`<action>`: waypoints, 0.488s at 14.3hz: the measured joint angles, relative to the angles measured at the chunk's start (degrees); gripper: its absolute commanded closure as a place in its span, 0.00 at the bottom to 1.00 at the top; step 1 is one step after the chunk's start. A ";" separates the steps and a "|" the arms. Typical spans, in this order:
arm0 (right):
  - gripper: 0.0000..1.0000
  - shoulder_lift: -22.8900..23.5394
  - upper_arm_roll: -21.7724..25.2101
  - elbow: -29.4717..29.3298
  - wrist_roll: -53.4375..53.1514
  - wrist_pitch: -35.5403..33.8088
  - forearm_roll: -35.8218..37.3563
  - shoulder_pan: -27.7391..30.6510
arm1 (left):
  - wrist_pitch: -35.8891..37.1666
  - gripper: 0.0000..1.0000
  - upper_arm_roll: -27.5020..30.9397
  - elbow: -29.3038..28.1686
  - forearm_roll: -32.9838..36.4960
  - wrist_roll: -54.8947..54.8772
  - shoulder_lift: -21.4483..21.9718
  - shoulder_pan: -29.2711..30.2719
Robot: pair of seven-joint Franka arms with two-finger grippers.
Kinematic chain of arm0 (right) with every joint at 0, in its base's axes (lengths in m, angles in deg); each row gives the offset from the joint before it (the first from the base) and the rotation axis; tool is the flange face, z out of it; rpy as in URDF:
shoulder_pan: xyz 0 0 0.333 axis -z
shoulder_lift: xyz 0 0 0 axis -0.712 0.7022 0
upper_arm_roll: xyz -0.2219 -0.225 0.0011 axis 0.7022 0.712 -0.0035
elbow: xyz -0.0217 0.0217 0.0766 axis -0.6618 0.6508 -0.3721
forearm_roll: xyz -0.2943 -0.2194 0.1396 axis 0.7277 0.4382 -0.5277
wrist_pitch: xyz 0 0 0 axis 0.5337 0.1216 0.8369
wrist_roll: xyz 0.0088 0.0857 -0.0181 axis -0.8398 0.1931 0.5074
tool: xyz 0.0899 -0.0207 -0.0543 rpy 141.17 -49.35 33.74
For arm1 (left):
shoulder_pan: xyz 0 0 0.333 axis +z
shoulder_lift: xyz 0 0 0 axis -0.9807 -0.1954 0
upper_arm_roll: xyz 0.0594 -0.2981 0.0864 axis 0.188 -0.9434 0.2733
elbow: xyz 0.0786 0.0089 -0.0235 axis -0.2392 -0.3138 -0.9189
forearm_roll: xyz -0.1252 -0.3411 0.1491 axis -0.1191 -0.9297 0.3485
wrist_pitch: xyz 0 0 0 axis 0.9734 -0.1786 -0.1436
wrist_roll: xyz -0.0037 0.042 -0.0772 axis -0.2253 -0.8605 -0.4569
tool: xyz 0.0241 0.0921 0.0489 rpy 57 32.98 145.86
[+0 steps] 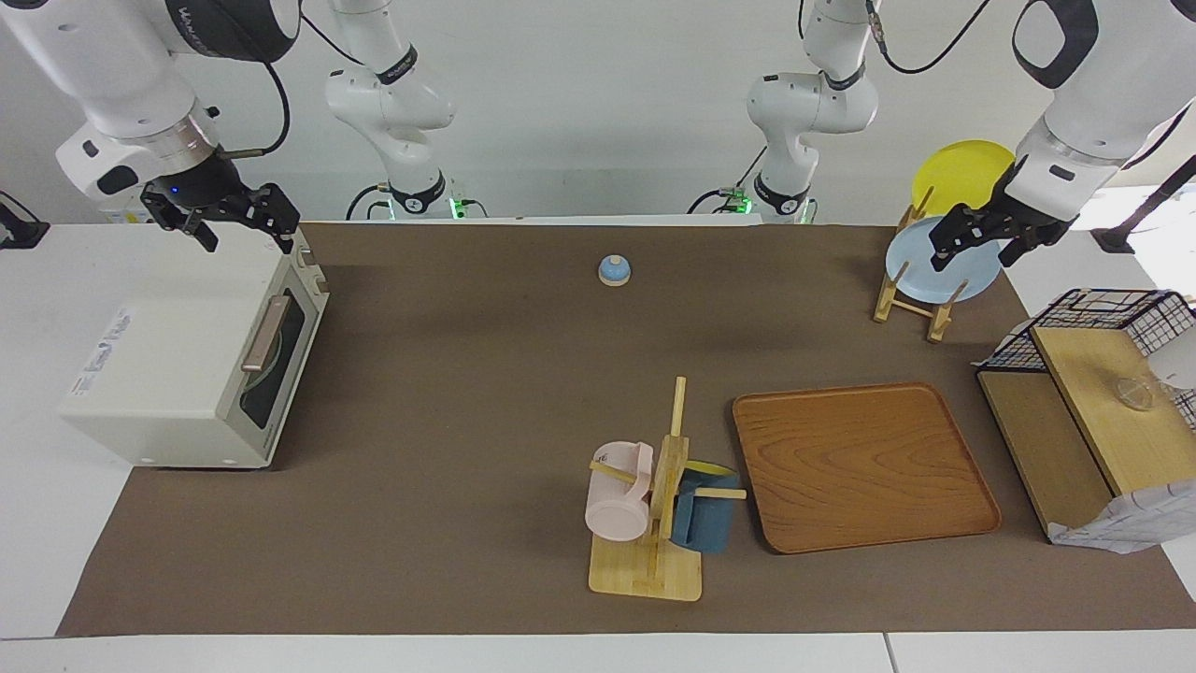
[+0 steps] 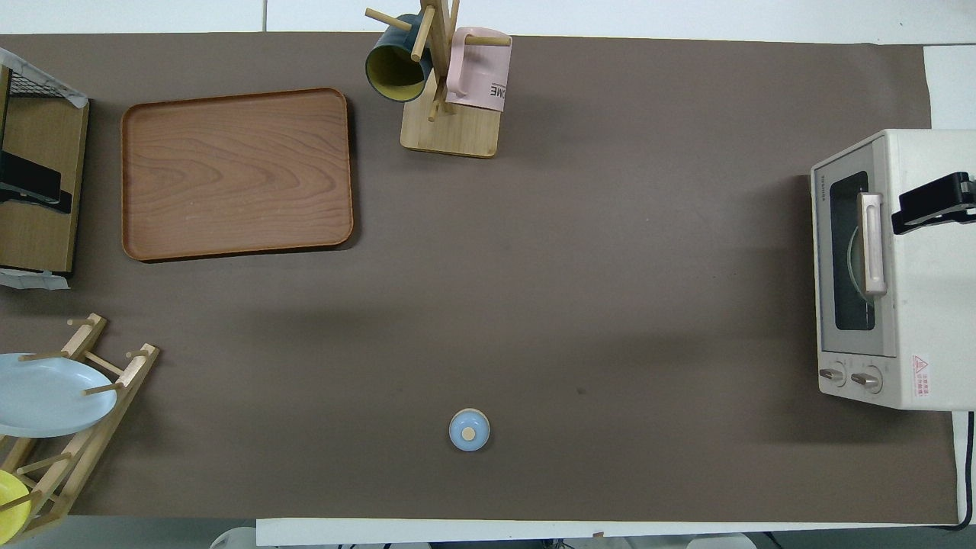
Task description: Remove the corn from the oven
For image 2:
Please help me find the brown wooden tray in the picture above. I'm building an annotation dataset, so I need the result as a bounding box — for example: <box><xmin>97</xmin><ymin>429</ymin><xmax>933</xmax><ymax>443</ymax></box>
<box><xmin>120</xmin><ymin>88</ymin><xmax>355</xmax><ymax>263</ymax></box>

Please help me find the wooden dish rack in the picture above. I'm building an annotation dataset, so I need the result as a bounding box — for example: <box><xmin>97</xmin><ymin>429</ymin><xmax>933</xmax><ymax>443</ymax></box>
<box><xmin>0</xmin><ymin>313</ymin><xmax>161</xmax><ymax>544</ymax></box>

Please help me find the dark blue mug yellow inside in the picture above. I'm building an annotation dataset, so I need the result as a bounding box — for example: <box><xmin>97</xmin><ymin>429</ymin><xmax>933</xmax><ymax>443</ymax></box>
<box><xmin>364</xmin><ymin>13</ymin><xmax>434</xmax><ymax>104</ymax></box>

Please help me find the white toaster oven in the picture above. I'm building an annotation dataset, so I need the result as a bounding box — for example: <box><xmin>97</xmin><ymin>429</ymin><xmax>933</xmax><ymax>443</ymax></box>
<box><xmin>810</xmin><ymin>128</ymin><xmax>976</xmax><ymax>413</ymax></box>

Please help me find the light blue plate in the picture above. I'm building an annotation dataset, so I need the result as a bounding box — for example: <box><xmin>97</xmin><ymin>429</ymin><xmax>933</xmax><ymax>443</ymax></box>
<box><xmin>0</xmin><ymin>352</ymin><xmax>119</xmax><ymax>439</ymax></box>

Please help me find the green plate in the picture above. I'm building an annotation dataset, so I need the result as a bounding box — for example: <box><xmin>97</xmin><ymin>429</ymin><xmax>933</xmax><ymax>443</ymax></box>
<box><xmin>846</xmin><ymin>223</ymin><xmax>876</xmax><ymax>307</ymax></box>

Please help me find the brown table mat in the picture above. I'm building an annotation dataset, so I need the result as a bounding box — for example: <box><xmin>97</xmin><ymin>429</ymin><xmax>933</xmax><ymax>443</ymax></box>
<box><xmin>0</xmin><ymin>32</ymin><xmax>960</xmax><ymax>525</ymax></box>

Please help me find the black oven power cable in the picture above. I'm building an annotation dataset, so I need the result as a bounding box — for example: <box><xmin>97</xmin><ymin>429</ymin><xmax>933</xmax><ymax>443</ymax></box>
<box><xmin>945</xmin><ymin>410</ymin><xmax>976</xmax><ymax>531</ymax></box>

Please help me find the blue call bell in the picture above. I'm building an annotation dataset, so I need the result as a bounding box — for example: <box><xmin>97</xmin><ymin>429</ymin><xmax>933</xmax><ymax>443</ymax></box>
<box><xmin>448</xmin><ymin>408</ymin><xmax>491</xmax><ymax>452</ymax></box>

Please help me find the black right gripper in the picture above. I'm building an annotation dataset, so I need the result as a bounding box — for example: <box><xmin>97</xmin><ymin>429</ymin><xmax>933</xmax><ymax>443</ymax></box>
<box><xmin>891</xmin><ymin>172</ymin><xmax>976</xmax><ymax>236</ymax></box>

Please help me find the pink mug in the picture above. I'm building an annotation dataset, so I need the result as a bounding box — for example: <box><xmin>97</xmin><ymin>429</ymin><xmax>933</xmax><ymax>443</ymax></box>
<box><xmin>445</xmin><ymin>27</ymin><xmax>513</xmax><ymax>114</ymax></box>

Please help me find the white crumpled paper sheet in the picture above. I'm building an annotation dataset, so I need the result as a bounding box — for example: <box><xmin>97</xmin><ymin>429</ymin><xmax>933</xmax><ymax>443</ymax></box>
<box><xmin>0</xmin><ymin>47</ymin><xmax>89</xmax><ymax>108</ymax></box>
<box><xmin>0</xmin><ymin>268</ymin><xmax>69</xmax><ymax>291</ymax></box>

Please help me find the yellow plate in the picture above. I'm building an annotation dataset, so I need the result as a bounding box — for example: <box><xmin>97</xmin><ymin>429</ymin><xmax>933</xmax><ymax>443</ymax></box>
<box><xmin>0</xmin><ymin>469</ymin><xmax>33</xmax><ymax>538</ymax></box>

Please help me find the black wire basket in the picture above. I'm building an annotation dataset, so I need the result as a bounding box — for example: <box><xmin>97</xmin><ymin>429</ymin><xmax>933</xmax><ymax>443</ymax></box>
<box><xmin>6</xmin><ymin>67</ymin><xmax>68</xmax><ymax>100</ymax></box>

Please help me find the glass oven door with handle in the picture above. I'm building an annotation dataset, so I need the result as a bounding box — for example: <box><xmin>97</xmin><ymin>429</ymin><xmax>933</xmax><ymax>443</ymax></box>
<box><xmin>812</xmin><ymin>141</ymin><xmax>899</xmax><ymax>358</ymax></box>

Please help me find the wooden shelf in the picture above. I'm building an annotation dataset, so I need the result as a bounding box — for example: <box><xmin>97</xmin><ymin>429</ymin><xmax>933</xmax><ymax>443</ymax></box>
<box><xmin>0</xmin><ymin>65</ymin><xmax>91</xmax><ymax>275</ymax></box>

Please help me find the wooden mug tree stand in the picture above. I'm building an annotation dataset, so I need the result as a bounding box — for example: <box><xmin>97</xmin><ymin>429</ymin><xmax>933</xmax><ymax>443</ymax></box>
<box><xmin>364</xmin><ymin>0</ymin><xmax>513</xmax><ymax>159</ymax></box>

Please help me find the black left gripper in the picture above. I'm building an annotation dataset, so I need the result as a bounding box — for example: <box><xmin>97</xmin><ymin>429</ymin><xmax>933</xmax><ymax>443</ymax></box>
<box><xmin>0</xmin><ymin>150</ymin><xmax>73</xmax><ymax>214</ymax></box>

